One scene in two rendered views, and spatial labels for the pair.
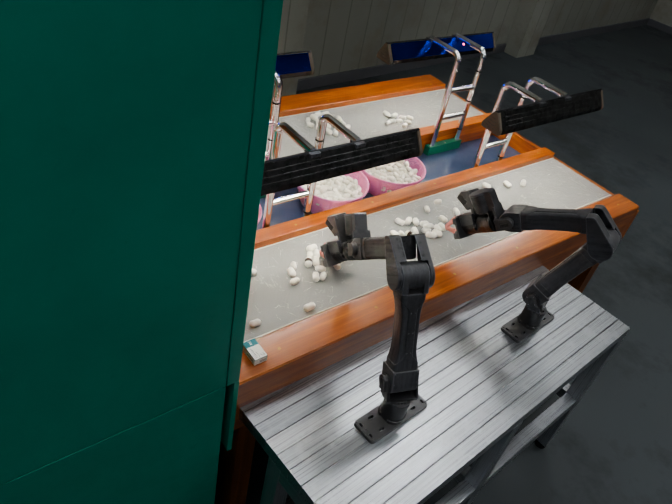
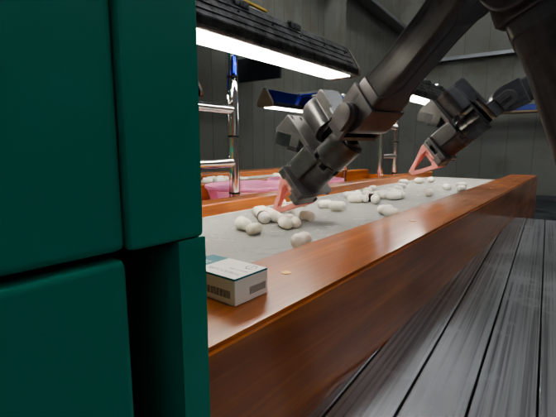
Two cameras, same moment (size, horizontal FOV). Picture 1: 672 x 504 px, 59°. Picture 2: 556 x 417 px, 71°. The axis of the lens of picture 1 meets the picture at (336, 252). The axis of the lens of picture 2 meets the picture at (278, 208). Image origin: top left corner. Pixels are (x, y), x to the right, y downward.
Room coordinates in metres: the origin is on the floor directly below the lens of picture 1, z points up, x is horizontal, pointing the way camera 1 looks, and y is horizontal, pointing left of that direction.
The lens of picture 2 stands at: (0.65, 0.13, 0.87)
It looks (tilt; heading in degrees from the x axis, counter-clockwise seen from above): 9 degrees down; 353
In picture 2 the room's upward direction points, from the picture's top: straight up
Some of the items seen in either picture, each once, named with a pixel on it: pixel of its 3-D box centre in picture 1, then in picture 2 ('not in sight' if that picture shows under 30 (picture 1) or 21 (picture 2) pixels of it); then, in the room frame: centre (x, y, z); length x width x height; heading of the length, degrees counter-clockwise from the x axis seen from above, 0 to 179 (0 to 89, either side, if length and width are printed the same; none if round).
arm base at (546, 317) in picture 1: (532, 314); not in sight; (1.38, -0.62, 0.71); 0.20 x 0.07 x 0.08; 138
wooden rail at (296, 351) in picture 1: (466, 282); (467, 232); (1.50, -0.43, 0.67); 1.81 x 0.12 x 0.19; 135
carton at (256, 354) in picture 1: (254, 351); (222, 277); (0.94, 0.14, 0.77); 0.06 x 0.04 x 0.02; 45
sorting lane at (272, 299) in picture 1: (428, 231); (385, 201); (1.65, -0.29, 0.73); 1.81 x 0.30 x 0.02; 135
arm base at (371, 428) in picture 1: (394, 405); not in sight; (0.93, -0.22, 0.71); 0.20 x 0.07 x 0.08; 138
